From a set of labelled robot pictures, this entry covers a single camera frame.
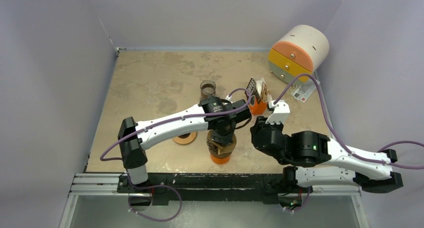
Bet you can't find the dark walnut dripper stand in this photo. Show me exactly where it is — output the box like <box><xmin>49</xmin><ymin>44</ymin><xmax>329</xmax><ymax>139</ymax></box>
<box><xmin>206</xmin><ymin>131</ymin><xmax>237</xmax><ymax>157</ymax></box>

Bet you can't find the orange glass carafe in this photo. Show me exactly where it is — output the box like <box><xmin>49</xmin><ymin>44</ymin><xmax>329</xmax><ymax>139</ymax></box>
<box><xmin>210</xmin><ymin>154</ymin><xmax>231</xmax><ymax>165</ymax></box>

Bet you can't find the coffee paper filter box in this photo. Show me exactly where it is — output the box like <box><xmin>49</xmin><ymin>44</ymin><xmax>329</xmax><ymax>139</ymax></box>
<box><xmin>247</xmin><ymin>77</ymin><xmax>272</xmax><ymax>115</ymax></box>

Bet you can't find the grey glass carafe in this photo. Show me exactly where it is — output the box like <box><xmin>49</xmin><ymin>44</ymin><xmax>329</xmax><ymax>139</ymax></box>
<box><xmin>199</xmin><ymin>80</ymin><xmax>217</xmax><ymax>101</ymax></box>

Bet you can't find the light bamboo dripper stand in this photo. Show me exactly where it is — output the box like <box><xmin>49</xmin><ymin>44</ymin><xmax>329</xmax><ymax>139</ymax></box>
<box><xmin>172</xmin><ymin>132</ymin><xmax>198</xmax><ymax>145</ymax></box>

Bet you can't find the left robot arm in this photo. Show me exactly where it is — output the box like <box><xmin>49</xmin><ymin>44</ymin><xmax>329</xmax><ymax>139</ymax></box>
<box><xmin>117</xmin><ymin>96</ymin><xmax>252</xmax><ymax>193</ymax></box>

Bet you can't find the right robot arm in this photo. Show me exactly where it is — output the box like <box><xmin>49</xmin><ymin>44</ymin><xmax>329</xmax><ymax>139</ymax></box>
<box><xmin>250</xmin><ymin>101</ymin><xmax>404</xmax><ymax>194</ymax></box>

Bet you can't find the paper leaflet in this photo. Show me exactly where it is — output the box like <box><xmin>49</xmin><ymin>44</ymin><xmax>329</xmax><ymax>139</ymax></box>
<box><xmin>291</xmin><ymin>78</ymin><xmax>317</xmax><ymax>103</ymax></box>

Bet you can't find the round drawer organizer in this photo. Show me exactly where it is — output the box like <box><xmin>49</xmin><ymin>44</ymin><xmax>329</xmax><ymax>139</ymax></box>
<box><xmin>268</xmin><ymin>24</ymin><xmax>330</xmax><ymax>83</ymax></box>

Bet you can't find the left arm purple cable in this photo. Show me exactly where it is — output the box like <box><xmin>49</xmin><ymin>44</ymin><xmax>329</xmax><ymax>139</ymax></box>
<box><xmin>99</xmin><ymin>87</ymin><xmax>254</xmax><ymax>162</ymax></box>

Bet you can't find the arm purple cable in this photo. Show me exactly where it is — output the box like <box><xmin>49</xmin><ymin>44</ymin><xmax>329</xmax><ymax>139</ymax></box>
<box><xmin>272</xmin><ymin>73</ymin><xmax>424</xmax><ymax>170</ymax></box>
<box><xmin>99</xmin><ymin>87</ymin><xmax>254</xmax><ymax>162</ymax></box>

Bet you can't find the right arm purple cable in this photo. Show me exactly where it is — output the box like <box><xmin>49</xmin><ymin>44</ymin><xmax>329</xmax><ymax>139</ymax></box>
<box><xmin>272</xmin><ymin>73</ymin><xmax>424</xmax><ymax>170</ymax></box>

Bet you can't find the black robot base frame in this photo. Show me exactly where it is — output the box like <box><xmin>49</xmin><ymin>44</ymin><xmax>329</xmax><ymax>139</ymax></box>
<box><xmin>116</xmin><ymin>173</ymin><xmax>313</xmax><ymax>208</ymax></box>

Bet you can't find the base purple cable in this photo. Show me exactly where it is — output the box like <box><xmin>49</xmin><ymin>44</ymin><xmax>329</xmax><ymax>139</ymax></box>
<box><xmin>125</xmin><ymin>173</ymin><xmax>183</xmax><ymax>223</ymax></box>

